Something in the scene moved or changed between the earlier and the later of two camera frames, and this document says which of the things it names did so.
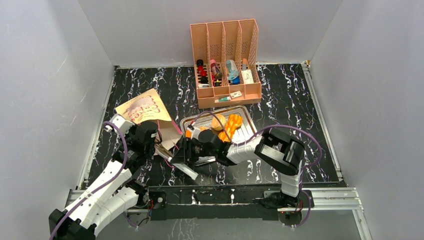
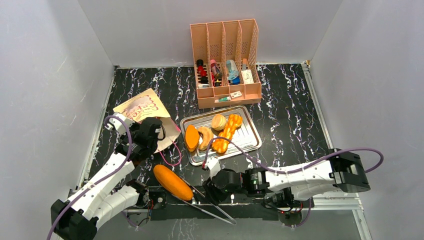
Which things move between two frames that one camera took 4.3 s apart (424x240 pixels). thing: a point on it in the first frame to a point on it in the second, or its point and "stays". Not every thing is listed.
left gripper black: [133, 129] stays
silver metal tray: [203, 121] stays
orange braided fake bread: [233, 122] stays
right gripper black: [185, 153] to [210, 187]
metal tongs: [182, 168] to [233, 223]
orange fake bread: [215, 124] stays
